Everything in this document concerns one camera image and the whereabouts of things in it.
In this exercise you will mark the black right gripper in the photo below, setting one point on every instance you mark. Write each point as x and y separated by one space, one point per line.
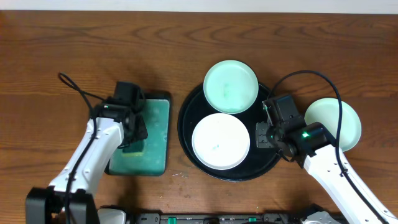
262 135

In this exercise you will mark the mint green plate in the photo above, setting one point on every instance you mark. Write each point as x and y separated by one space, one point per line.
325 111
230 86

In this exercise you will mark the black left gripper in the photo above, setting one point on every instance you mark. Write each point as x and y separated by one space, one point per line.
140 130

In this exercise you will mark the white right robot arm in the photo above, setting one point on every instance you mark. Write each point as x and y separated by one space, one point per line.
314 149

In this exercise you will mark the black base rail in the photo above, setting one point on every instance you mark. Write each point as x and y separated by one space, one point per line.
156 218

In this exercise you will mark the green yellow sponge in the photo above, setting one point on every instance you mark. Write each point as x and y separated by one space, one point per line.
134 149

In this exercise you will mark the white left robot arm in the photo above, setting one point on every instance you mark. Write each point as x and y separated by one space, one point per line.
72 191

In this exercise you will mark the white plate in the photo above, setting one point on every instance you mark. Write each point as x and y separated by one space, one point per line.
220 141

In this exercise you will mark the round black tray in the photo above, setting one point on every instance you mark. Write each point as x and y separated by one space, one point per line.
258 160

